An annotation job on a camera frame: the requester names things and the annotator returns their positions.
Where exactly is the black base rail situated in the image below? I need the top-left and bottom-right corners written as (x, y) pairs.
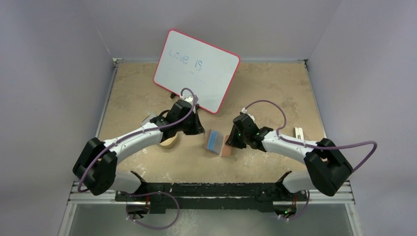
top-left (115, 179), bottom-right (307, 215)

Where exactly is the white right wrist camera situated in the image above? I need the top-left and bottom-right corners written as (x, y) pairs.
top-left (240, 107), bottom-right (255, 120)

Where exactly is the pink framed whiteboard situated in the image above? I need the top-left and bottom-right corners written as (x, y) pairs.
top-left (153, 29), bottom-right (240, 114)

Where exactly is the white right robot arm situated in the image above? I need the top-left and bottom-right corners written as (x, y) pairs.
top-left (226, 114), bottom-right (354, 200)

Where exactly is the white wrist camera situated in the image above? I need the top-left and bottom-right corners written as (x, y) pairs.
top-left (240, 107), bottom-right (255, 120)
top-left (181, 95), bottom-right (194, 104)

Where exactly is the cream oval tray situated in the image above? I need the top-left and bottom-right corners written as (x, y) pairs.
top-left (158, 134), bottom-right (178, 149)

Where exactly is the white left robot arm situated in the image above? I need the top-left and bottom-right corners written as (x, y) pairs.
top-left (73, 95), bottom-right (205, 201)

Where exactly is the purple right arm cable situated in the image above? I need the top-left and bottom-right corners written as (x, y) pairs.
top-left (245, 99), bottom-right (378, 173)

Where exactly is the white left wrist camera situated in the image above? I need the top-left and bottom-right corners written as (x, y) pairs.
top-left (181, 95), bottom-right (194, 104)

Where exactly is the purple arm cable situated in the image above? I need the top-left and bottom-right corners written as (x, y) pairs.
top-left (245, 99), bottom-right (378, 173)
top-left (76, 87), bottom-right (198, 194)

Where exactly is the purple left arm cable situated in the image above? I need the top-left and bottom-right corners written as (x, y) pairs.
top-left (76, 87), bottom-right (198, 194)

